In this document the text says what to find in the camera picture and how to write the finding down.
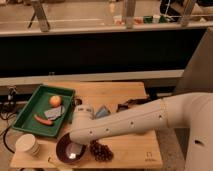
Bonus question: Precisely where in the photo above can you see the purple bowl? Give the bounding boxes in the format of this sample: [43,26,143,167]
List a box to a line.
[56,134,86,164]

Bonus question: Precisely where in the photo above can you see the white eraser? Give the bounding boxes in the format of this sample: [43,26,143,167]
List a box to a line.
[68,153,77,159]

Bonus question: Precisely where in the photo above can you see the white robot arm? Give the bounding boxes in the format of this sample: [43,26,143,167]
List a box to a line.
[70,92,213,171]

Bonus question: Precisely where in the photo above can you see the black brown object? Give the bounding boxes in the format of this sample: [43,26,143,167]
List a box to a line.
[116,99,149,112]

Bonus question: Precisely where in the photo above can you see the small dark metal object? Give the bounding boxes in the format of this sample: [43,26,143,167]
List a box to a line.
[74,98,82,106]

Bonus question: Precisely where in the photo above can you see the red yellow apple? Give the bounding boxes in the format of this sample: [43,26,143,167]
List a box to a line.
[49,95,62,107]

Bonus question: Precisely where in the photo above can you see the grey sponge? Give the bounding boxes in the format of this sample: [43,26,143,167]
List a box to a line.
[44,105,65,120]

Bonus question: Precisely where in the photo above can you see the green plastic tray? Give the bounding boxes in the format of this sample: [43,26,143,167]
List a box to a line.
[12,85,75,137]

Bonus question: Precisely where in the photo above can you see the dark grape bunch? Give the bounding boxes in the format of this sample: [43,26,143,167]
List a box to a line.
[90,141,114,162]

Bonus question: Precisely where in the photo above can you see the white paper cup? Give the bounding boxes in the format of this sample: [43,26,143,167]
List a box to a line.
[15,134,39,156]

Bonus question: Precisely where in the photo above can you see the black cables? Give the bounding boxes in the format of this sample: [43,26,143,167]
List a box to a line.
[0,87,21,154]

